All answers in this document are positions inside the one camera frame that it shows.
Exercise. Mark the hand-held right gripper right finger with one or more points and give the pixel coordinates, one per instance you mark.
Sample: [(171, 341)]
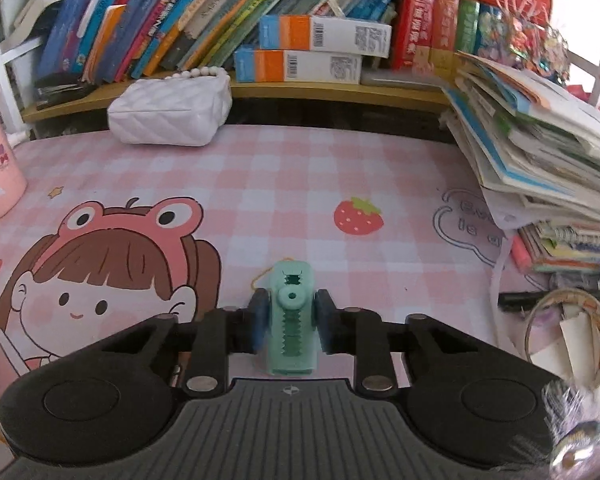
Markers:
[(325, 320)]

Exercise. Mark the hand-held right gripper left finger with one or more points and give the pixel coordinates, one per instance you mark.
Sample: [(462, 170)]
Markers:
[(257, 320)]

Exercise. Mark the green crocodile toy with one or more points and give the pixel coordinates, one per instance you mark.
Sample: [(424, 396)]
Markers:
[(290, 340)]

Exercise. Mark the pink checked printed table mat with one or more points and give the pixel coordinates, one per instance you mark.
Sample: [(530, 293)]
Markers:
[(280, 185)]

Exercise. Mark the black pen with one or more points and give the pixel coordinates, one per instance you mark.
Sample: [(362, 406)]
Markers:
[(530, 300)]

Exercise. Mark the patterned clear tape roll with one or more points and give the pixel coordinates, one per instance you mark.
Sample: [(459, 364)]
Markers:
[(532, 330)]

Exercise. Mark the white quilted purse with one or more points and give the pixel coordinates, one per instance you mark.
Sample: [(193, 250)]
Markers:
[(170, 115)]

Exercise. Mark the white wooden bookshelf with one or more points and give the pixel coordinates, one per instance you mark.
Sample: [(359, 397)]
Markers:
[(305, 91)]

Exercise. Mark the stack of spiral notebooks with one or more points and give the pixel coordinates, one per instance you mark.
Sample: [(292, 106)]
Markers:
[(570, 247)]

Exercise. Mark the blue orange white carton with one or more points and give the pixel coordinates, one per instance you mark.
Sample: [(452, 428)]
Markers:
[(325, 35), (295, 66)]

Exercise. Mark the pile of books and papers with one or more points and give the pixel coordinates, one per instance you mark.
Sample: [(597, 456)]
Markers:
[(530, 135)]

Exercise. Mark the clear plastic wrap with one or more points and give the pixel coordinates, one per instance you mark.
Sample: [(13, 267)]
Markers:
[(580, 435)]

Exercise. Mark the red boxed book set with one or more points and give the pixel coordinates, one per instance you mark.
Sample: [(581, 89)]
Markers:
[(425, 25)]

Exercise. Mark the row of colourful books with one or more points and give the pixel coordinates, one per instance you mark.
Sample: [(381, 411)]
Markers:
[(180, 10)]

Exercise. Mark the colourful charm bundle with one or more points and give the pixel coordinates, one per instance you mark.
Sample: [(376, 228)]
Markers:
[(535, 40)]

